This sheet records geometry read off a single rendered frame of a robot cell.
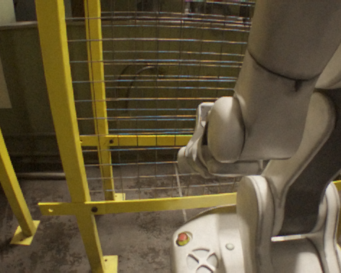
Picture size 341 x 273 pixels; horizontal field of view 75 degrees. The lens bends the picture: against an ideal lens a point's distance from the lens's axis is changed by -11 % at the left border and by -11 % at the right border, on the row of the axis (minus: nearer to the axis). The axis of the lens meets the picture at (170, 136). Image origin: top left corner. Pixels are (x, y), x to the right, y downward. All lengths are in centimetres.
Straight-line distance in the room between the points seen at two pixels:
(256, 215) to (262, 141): 36
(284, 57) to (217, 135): 10
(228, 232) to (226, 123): 71
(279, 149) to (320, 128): 21
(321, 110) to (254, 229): 29
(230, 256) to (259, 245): 27
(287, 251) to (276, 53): 55
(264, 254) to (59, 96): 60
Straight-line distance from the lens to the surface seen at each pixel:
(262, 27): 18
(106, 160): 120
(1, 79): 175
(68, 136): 67
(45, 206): 84
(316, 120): 45
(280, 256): 66
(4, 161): 110
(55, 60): 60
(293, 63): 18
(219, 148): 23
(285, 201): 59
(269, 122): 21
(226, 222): 90
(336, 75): 37
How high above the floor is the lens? 98
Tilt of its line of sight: 29 degrees down
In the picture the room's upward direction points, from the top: 3 degrees clockwise
